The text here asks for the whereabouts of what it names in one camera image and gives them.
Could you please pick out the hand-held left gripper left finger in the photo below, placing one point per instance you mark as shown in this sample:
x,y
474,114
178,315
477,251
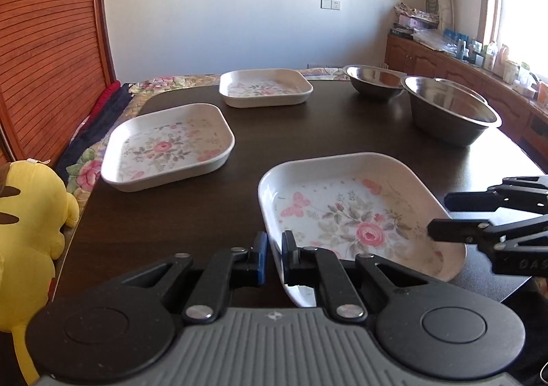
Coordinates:
x,y
259,259

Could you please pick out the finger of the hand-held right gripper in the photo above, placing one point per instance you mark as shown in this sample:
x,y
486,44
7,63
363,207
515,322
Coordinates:
x,y
462,202
449,231

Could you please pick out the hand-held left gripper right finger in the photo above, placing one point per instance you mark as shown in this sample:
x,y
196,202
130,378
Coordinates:
x,y
287,259

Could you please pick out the large steel bowl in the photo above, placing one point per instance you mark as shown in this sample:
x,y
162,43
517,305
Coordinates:
x,y
445,116

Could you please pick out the floral plate with pink butterflies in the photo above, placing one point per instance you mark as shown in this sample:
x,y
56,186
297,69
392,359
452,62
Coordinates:
x,y
364,206

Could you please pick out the medium steel bowl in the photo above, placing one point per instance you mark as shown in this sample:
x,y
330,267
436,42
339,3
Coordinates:
x,y
469,88

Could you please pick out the wooden cabinet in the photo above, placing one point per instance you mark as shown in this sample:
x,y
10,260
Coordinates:
x,y
428,62

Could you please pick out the white floral square plate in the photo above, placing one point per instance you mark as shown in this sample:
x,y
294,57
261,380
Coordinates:
x,y
167,146
265,86

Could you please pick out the row of bottles and jars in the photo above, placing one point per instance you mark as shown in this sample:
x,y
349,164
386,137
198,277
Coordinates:
x,y
492,56

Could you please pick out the small steel bowl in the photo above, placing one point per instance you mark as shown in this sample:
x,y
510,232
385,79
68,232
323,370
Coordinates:
x,y
372,80

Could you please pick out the clear plastic bag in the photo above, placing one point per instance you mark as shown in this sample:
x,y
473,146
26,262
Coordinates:
x,y
432,37

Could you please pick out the black book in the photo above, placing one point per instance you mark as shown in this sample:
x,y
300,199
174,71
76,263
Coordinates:
x,y
400,31

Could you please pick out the pink box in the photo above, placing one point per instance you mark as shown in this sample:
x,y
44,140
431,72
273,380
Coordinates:
x,y
409,20

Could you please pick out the floral bedspread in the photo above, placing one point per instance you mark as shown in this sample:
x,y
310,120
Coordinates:
x,y
90,167

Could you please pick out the patterned paper bundle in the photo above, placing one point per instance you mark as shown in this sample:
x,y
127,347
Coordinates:
x,y
409,9

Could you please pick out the dark blue cloth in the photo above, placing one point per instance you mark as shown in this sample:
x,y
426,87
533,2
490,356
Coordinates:
x,y
98,129

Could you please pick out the window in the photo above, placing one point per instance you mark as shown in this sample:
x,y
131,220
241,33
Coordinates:
x,y
522,0

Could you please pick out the red cloth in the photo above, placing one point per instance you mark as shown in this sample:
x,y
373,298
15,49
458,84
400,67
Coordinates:
x,y
105,97

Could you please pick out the yellow plush toy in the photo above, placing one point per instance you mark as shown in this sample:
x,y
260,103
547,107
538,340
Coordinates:
x,y
30,214

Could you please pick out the wooden slatted door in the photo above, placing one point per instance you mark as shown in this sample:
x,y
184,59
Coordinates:
x,y
47,39

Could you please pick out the white wall switch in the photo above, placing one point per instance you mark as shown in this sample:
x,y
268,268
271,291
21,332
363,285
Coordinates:
x,y
330,4

